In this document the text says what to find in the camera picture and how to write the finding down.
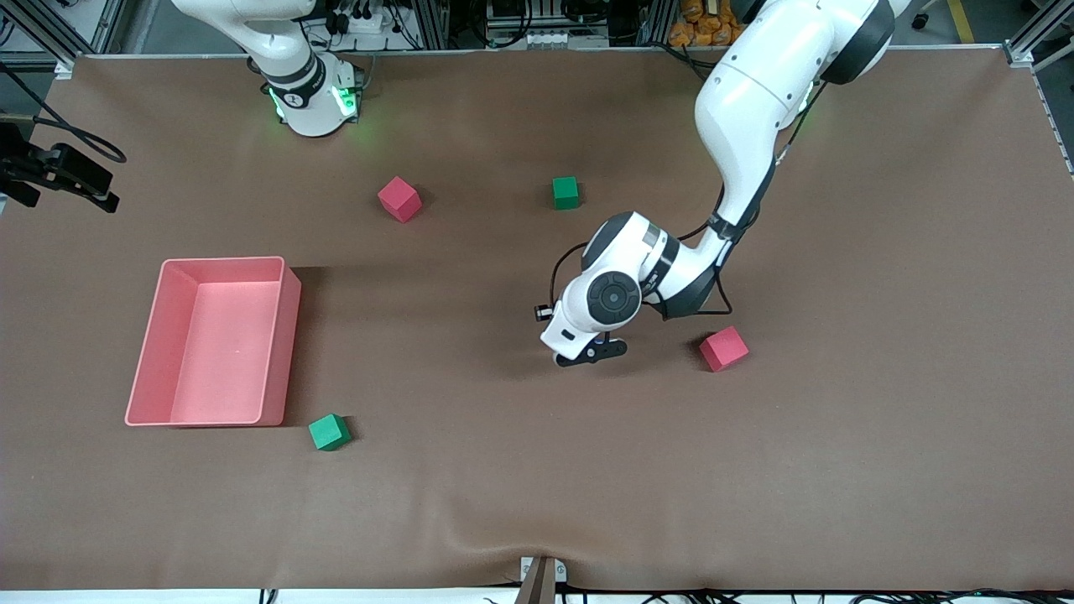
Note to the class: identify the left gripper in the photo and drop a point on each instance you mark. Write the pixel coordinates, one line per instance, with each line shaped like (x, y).
(537, 313)

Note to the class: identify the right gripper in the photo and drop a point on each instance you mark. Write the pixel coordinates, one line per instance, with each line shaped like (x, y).
(13, 145)

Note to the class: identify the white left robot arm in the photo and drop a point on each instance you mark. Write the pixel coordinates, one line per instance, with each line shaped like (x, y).
(747, 101)

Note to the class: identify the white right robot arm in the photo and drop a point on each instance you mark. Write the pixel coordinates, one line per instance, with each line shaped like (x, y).
(306, 109)

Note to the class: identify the brown table cover sheet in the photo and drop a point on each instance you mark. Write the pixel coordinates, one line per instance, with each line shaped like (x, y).
(537, 461)

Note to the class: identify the pink foam cube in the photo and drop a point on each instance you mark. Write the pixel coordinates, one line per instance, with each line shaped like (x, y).
(398, 200)
(723, 349)

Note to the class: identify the green foam cube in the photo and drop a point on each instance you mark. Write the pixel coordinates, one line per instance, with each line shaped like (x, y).
(327, 433)
(565, 193)

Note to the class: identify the pink plastic bin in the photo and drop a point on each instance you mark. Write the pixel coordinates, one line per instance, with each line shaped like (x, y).
(210, 361)

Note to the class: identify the orange netted fruit bag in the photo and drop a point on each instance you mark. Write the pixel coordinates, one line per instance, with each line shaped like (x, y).
(696, 29)

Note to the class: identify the white power strip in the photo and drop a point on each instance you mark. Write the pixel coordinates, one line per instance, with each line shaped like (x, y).
(369, 23)

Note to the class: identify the aluminium frame profile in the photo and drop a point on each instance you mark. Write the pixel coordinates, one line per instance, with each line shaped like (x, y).
(1028, 46)
(33, 25)

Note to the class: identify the grey metal clamp bracket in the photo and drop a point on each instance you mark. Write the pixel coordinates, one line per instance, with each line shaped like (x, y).
(527, 570)

